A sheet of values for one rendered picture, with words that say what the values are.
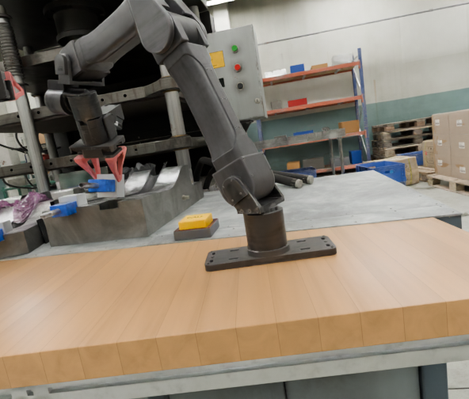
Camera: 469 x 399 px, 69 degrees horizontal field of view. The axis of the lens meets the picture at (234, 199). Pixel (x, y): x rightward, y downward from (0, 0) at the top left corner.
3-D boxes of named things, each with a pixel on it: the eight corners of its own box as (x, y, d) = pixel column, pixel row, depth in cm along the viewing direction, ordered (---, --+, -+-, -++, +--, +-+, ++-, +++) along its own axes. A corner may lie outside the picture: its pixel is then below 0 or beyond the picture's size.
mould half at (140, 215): (148, 236, 79) (137, 179, 77) (50, 247, 84) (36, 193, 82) (203, 196, 127) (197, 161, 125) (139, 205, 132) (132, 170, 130)
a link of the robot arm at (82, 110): (67, 123, 73) (55, 90, 69) (89, 115, 77) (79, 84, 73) (87, 127, 69) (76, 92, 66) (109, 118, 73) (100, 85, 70)
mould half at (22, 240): (28, 252, 81) (17, 207, 79) (-90, 274, 78) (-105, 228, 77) (89, 213, 130) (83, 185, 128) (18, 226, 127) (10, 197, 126)
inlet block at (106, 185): (92, 198, 69) (91, 172, 69) (70, 199, 70) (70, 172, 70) (124, 196, 82) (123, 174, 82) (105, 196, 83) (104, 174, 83)
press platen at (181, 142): (200, 173, 148) (193, 132, 145) (-44, 208, 173) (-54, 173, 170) (233, 159, 229) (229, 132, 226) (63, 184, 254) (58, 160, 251)
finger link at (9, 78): (2, 81, 90) (-26, 74, 80) (28, 77, 89) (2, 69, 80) (9, 108, 91) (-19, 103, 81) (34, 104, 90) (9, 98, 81)
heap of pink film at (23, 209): (30, 221, 91) (23, 192, 90) (-41, 233, 89) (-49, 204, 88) (65, 205, 117) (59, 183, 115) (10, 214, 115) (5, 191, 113)
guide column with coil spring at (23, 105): (66, 275, 175) (-2, 3, 154) (57, 275, 176) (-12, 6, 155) (73, 270, 180) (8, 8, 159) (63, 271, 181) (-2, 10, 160)
